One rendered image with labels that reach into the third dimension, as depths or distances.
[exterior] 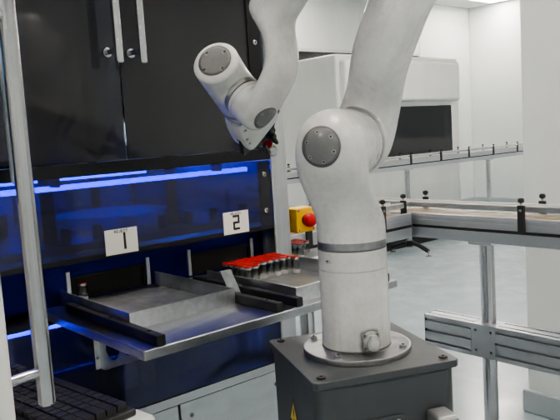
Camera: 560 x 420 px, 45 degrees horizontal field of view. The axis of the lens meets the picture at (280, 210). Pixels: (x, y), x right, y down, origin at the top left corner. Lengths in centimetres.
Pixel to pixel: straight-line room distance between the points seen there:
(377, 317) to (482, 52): 981
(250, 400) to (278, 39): 110
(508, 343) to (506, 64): 843
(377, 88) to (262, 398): 109
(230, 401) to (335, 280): 84
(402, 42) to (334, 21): 767
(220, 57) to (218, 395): 99
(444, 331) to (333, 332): 143
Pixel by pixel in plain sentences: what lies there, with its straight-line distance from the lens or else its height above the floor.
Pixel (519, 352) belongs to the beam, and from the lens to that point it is 245.
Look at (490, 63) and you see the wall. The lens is 1080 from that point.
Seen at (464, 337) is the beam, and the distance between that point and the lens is 257.
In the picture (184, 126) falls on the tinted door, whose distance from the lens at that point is 176.
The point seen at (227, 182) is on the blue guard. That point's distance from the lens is 182.
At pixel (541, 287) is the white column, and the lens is 303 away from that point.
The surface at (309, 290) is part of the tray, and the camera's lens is 152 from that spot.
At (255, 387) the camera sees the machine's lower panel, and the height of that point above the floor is 55.
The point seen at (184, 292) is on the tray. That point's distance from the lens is 168.
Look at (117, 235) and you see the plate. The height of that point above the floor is 103.
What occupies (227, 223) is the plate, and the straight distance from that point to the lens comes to 182.
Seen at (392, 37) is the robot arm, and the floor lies 139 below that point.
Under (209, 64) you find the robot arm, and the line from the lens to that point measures 123.
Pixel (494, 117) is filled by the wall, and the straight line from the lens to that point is 1074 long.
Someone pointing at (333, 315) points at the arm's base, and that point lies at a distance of 118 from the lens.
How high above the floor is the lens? 125
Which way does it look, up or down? 6 degrees down
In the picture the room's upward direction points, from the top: 4 degrees counter-clockwise
